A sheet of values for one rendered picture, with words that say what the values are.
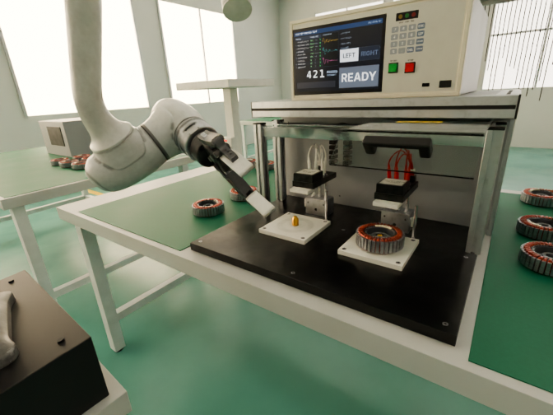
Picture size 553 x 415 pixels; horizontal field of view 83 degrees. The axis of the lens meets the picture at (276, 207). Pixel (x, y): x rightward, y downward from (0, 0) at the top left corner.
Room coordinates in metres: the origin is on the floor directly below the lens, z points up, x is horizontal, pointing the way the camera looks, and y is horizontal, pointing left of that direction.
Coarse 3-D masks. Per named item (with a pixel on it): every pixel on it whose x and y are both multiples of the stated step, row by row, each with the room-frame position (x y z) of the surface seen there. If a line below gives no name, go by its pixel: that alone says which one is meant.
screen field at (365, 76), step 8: (376, 64) 0.83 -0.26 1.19; (344, 72) 0.88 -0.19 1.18; (352, 72) 0.87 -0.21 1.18; (360, 72) 0.86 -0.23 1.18; (368, 72) 0.85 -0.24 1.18; (376, 72) 0.83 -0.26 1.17; (344, 80) 0.88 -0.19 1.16; (352, 80) 0.87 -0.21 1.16; (360, 80) 0.86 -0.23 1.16; (368, 80) 0.84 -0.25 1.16; (376, 80) 0.83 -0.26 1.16
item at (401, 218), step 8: (384, 208) 0.81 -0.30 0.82; (400, 208) 0.81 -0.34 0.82; (384, 216) 0.80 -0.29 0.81; (392, 216) 0.79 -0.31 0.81; (400, 216) 0.77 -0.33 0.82; (408, 216) 0.76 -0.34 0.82; (392, 224) 0.78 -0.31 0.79; (400, 224) 0.77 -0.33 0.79; (408, 224) 0.76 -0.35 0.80; (408, 232) 0.76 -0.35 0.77
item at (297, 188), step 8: (296, 176) 0.88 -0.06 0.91; (304, 176) 0.86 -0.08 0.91; (312, 176) 0.85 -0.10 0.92; (320, 176) 0.88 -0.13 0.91; (328, 176) 0.92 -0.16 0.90; (336, 176) 0.96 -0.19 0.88; (296, 184) 0.88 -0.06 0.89; (304, 184) 0.86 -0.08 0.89; (312, 184) 0.85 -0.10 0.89; (320, 184) 0.88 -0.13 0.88; (296, 192) 0.85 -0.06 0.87; (304, 192) 0.83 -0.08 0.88; (312, 192) 0.85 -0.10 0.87; (320, 192) 0.94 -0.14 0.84
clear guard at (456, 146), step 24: (384, 120) 0.78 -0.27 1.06; (408, 120) 0.75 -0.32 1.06; (432, 120) 0.73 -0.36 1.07; (456, 120) 0.70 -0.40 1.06; (480, 120) 0.68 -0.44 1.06; (360, 144) 0.59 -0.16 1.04; (432, 144) 0.52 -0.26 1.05; (456, 144) 0.50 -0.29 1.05; (480, 144) 0.49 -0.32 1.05; (384, 168) 0.53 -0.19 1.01; (408, 168) 0.51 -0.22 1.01; (432, 168) 0.49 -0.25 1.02; (456, 168) 0.47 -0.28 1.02
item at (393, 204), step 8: (376, 184) 0.74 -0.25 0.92; (384, 184) 0.73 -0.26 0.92; (392, 184) 0.72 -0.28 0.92; (400, 184) 0.72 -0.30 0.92; (408, 184) 0.74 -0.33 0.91; (416, 184) 0.80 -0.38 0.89; (376, 192) 0.74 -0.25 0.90; (384, 192) 0.73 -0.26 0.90; (392, 192) 0.72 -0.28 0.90; (400, 192) 0.70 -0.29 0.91; (408, 192) 0.74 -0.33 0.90; (376, 200) 0.73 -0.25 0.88; (384, 200) 0.72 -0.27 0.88; (392, 200) 0.71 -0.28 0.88; (400, 200) 0.70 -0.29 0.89; (408, 200) 0.78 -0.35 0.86; (408, 208) 0.78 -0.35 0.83
